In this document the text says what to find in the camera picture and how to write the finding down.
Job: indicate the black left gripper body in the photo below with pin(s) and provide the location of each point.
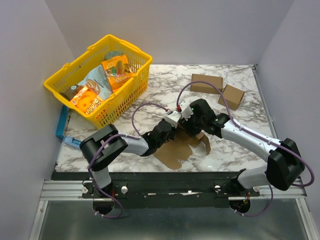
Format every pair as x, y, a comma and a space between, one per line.
170, 135

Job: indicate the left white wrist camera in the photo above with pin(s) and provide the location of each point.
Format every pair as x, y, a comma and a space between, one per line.
173, 118

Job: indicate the aluminium extrusion frame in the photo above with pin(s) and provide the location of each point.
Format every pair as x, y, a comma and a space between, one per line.
60, 190

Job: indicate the dark brown snack pack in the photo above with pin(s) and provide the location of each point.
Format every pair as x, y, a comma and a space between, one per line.
69, 93

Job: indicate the light blue bread bag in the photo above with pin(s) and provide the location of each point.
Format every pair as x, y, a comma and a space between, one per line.
96, 80

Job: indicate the green round snack pack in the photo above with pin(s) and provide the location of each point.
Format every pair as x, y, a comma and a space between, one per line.
112, 54

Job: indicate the yellow plastic shopping basket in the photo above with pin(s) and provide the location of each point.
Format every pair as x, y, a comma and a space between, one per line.
87, 72

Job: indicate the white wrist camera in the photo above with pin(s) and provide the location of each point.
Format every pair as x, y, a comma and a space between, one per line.
173, 118
185, 110

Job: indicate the orange apple snack bag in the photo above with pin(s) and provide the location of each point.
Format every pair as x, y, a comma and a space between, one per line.
86, 100

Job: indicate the orange mango snack bag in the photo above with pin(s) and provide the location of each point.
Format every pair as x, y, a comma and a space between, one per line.
117, 71

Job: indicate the light blue small carton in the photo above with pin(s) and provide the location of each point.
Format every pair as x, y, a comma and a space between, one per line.
72, 142

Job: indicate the brown cardboard box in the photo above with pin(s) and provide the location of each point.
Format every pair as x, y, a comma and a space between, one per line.
171, 153

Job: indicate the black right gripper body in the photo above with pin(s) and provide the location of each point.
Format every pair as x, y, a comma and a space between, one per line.
186, 125

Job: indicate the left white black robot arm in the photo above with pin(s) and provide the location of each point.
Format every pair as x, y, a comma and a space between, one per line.
104, 146

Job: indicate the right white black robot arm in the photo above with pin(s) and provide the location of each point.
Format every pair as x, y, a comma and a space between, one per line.
282, 157

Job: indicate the large folded cardboard box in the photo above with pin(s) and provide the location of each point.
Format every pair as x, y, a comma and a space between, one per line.
200, 83

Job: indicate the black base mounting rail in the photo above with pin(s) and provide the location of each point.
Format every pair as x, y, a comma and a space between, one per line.
162, 190

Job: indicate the small folded cardboard box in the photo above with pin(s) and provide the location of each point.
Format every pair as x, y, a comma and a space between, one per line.
233, 96

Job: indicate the blue flat box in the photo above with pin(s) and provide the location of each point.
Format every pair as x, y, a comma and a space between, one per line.
60, 129

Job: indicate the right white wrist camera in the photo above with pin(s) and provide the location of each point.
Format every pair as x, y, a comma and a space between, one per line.
185, 110

